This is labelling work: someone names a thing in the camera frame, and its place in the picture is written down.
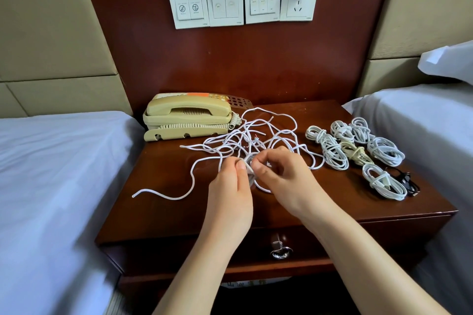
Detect left bed white sheet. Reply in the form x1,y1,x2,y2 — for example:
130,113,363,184
0,110,145,315

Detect thin black cable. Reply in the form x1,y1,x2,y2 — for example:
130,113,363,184
395,169,421,197

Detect dark wooden drawer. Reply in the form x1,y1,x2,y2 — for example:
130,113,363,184
111,226,440,279

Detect white double rocker wall switch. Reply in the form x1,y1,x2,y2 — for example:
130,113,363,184
205,0,245,28

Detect white crumpled bag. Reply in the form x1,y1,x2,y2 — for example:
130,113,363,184
220,276,291,288

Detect white two-button wall switch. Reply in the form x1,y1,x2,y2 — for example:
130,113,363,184
167,0,210,30

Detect tangle of white cables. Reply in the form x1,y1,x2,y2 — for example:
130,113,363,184
132,106,326,201

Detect person's left hand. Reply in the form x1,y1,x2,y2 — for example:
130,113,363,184
201,157,255,249

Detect white pillow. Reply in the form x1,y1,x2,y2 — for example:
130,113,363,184
418,40,473,85

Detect right bed white sheet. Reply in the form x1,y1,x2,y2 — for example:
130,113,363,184
342,82,473,315

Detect person's right hand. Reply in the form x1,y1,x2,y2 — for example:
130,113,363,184
251,147,342,229

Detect beige padded headboard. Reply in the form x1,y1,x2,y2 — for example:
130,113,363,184
0,0,134,118
357,0,473,98

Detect person's right forearm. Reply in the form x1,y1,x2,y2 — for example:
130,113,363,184
314,204,450,315

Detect bed white sheet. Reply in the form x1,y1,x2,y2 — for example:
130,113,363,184
0,110,145,315
342,82,473,315

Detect cream cable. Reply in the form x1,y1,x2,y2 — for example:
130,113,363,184
341,141,375,166

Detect metal ring drawer handle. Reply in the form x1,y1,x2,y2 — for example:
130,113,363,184
270,236,294,261

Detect wooden nightstand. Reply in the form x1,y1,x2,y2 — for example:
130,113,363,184
95,99,458,315

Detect white triple rocker wall switch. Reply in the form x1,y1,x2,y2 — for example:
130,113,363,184
244,0,282,25

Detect person's left forearm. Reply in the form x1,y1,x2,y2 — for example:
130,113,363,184
153,233,248,315

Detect beige corded telephone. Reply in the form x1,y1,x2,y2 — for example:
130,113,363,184
142,93,252,142

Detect dark wooden wall panel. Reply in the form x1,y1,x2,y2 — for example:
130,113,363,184
74,0,398,114

